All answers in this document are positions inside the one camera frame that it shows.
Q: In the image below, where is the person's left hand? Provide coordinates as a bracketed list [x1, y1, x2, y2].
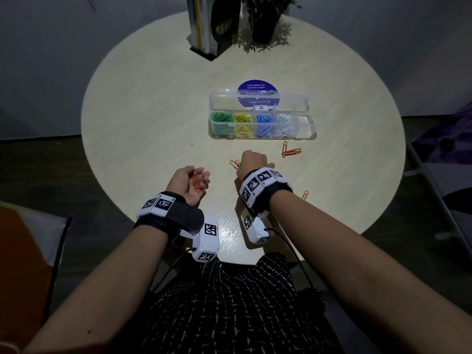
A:
[166, 166, 211, 207]

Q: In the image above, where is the person's right hand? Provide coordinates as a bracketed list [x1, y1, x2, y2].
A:
[236, 150, 276, 182]

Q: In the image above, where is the person's left forearm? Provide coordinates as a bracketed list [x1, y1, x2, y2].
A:
[22, 217, 175, 354]

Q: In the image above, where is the person's right forearm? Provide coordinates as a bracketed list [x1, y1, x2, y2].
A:
[267, 190, 472, 354]

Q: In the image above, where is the pile of blue paper clips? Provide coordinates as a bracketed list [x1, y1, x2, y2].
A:
[256, 113, 275, 138]

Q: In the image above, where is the pile of yellow paper clips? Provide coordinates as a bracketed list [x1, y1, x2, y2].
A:
[235, 113, 256, 138]

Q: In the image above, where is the pile of white paper clips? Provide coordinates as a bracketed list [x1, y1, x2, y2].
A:
[275, 114, 296, 139]

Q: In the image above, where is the pile of green paper clips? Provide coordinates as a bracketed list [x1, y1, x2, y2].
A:
[211, 112, 235, 138]

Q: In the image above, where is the clear plastic compartment box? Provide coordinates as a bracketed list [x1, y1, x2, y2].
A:
[208, 88, 317, 141]

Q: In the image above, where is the round purple sticker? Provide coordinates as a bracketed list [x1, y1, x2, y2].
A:
[237, 79, 279, 109]

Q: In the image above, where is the black plant pot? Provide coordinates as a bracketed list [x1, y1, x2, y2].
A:
[251, 9, 281, 45]

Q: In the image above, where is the upright stand of books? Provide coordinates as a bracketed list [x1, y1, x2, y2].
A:
[186, 0, 243, 62]

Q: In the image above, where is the black white patterned dress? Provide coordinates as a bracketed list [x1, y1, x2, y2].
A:
[122, 252, 344, 354]

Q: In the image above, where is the green potted plant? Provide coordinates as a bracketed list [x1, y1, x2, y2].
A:
[239, 0, 302, 52]

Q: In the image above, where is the grey metal chair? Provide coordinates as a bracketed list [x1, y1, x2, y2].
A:
[403, 142, 472, 260]

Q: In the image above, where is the purple patterned cloth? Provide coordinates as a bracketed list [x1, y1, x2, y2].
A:
[411, 102, 472, 166]

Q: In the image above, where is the orange chair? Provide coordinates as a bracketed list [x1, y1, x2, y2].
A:
[0, 201, 73, 354]

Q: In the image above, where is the black wrist strap with markers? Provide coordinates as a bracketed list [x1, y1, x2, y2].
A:
[239, 167, 294, 215]
[134, 192, 205, 241]

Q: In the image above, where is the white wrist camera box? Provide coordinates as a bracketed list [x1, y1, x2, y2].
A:
[241, 213, 272, 245]
[191, 216, 220, 263]

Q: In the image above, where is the thin black cable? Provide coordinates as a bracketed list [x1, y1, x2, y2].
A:
[270, 220, 322, 293]
[150, 247, 195, 293]

